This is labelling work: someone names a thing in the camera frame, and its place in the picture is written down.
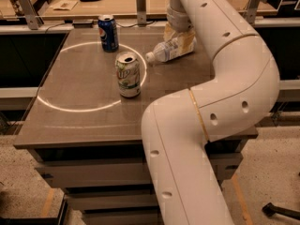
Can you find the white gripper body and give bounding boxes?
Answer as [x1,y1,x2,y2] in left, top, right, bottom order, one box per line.
[167,0,192,33]

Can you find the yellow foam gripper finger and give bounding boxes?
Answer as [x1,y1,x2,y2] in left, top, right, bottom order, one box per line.
[163,22,178,41]
[177,29,195,55]

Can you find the clear plastic water bottle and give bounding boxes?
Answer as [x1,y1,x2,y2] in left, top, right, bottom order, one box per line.
[145,37,197,64]

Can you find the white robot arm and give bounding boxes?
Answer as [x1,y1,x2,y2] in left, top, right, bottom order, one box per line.
[142,0,279,225]

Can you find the green white 7UP can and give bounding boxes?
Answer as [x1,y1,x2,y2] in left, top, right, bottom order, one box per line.
[115,52,141,98]

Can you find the blue Pepsi can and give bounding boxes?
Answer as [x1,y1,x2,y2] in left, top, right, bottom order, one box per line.
[97,14,119,53]

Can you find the small paper note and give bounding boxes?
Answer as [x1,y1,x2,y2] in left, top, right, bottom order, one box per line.
[51,0,77,11]

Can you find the grey drawer cabinet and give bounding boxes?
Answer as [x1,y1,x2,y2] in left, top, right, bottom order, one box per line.
[12,25,259,225]

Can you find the black chair base leg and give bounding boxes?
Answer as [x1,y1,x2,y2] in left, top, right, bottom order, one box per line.
[262,202,300,220]

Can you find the middle metal bracket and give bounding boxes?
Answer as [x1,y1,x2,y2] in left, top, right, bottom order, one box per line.
[136,0,146,26]

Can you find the left metal bracket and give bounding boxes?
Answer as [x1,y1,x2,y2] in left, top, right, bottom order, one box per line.
[18,0,43,30]

